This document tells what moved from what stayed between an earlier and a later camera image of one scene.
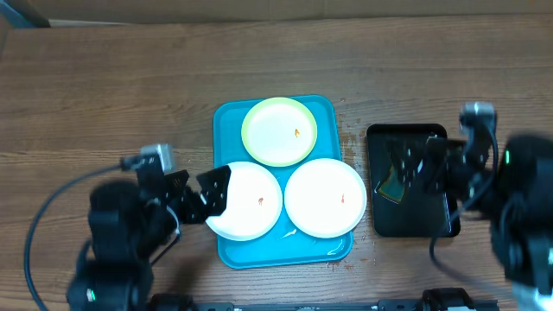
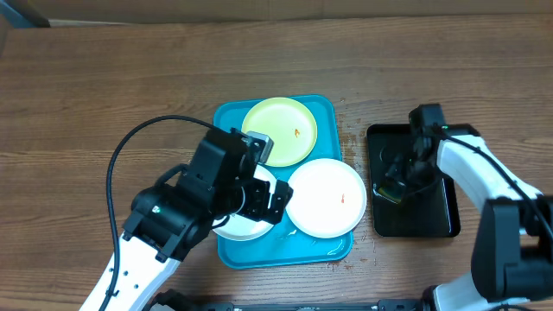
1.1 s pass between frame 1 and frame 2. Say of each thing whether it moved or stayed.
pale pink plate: stayed
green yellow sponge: stayed
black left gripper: moved
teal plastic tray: stayed
